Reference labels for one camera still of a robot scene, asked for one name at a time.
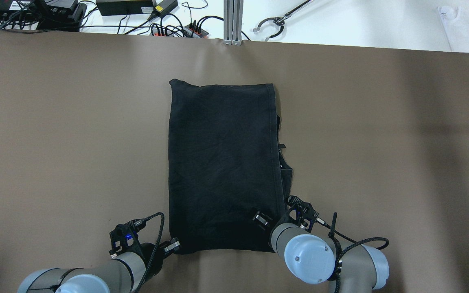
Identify orange USB hub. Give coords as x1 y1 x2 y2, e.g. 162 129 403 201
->
148 24 210 39

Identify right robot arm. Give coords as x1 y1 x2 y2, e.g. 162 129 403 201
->
253 204 390 293

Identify aluminium frame post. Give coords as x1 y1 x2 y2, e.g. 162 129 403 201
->
223 0 243 45

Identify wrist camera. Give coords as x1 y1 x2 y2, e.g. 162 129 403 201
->
285 195 320 232
109 219 146 259

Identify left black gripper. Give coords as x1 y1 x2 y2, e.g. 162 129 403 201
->
150 239 181 269

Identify metal rod tool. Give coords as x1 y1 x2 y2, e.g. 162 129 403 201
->
252 0 313 42

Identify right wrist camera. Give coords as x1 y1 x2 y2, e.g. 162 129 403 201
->
285 195 320 232

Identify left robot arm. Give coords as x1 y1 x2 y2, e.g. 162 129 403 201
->
18 238 181 293

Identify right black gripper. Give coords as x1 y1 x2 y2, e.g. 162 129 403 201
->
253 210 288 241

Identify black t-shirt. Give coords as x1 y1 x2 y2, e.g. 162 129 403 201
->
168 79 293 255

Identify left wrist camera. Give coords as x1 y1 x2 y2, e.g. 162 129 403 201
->
109 219 146 259

